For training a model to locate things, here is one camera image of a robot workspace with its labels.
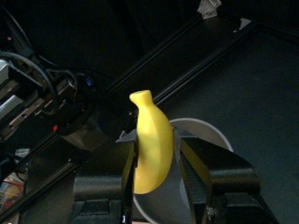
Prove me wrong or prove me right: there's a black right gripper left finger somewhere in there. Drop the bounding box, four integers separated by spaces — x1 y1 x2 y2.
70 129 139 224

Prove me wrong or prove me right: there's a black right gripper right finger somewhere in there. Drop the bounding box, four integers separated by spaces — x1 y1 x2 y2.
172 128 279 224

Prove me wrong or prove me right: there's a yellow toy banana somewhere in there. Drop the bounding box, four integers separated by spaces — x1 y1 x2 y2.
128 89 175 195

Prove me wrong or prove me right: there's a grey bowl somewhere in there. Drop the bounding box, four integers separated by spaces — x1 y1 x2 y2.
132 117 235 224

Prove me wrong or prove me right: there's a colourful printed package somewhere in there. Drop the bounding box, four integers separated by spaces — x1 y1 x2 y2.
0 171 27 212

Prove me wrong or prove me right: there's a silver corner bracket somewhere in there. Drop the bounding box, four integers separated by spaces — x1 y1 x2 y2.
196 0 223 20

